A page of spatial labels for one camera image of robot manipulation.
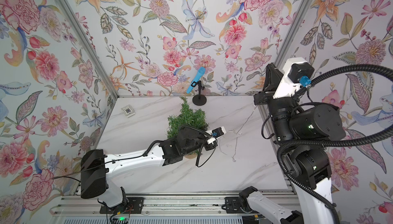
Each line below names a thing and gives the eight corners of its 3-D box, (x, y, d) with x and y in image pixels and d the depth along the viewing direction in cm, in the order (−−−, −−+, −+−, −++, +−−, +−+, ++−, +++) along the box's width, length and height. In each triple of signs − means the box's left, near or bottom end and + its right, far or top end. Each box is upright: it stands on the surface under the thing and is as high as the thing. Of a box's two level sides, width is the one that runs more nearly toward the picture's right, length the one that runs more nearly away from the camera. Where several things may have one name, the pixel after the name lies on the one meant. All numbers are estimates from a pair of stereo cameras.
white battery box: (127, 118, 111) (126, 116, 109) (121, 110, 116) (120, 108, 114) (136, 113, 114) (135, 111, 112) (130, 106, 119) (129, 103, 116)
